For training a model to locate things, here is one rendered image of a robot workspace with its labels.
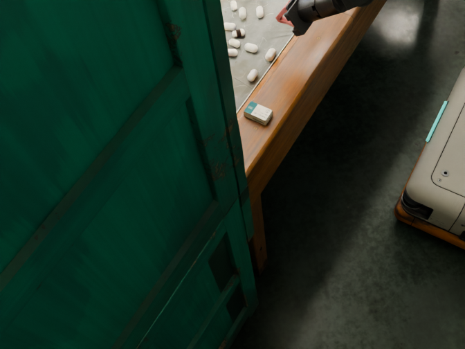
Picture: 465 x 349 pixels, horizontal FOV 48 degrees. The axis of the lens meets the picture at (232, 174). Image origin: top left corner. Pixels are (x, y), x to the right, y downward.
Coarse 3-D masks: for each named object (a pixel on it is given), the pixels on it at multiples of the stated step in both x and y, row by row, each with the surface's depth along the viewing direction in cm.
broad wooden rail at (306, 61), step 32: (384, 0) 158; (320, 32) 134; (352, 32) 142; (288, 64) 130; (320, 64) 129; (256, 96) 127; (288, 96) 125; (320, 96) 143; (256, 128) 122; (288, 128) 129; (256, 160) 118; (256, 192) 129
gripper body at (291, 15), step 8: (296, 0) 116; (304, 0) 114; (312, 0) 112; (296, 8) 116; (304, 8) 114; (312, 8) 113; (288, 16) 115; (296, 16) 116; (304, 16) 115; (312, 16) 114; (320, 16) 114; (296, 24) 116; (304, 24) 118; (296, 32) 118; (304, 32) 118
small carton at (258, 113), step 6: (252, 102) 123; (246, 108) 122; (252, 108) 122; (258, 108) 122; (264, 108) 122; (246, 114) 123; (252, 114) 121; (258, 114) 121; (264, 114) 121; (270, 114) 121; (258, 120) 122; (264, 120) 120
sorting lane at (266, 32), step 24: (240, 0) 146; (264, 0) 145; (288, 0) 144; (240, 24) 141; (264, 24) 141; (240, 48) 137; (264, 48) 136; (240, 72) 133; (264, 72) 133; (240, 96) 130
